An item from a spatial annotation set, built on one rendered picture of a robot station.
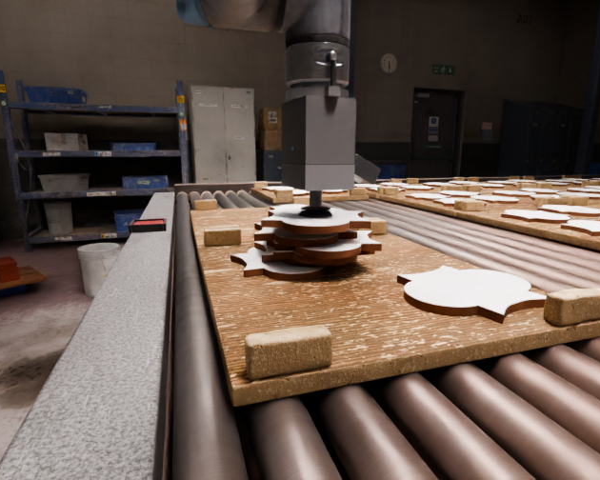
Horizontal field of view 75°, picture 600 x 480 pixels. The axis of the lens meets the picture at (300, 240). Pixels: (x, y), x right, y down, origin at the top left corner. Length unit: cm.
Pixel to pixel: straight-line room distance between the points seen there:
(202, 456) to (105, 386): 12
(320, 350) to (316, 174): 23
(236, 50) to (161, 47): 98
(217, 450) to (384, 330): 17
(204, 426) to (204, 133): 502
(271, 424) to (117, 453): 9
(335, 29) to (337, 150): 13
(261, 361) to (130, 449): 9
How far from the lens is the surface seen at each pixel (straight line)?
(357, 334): 33
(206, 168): 522
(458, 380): 33
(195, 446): 26
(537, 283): 60
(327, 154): 45
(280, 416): 27
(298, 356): 27
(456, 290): 43
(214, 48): 595
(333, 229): 43
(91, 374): 36
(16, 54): 603
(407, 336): 34
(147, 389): 32
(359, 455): 26
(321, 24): 47
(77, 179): 518
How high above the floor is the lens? 108
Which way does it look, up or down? 13 degrees down
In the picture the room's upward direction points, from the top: straight up
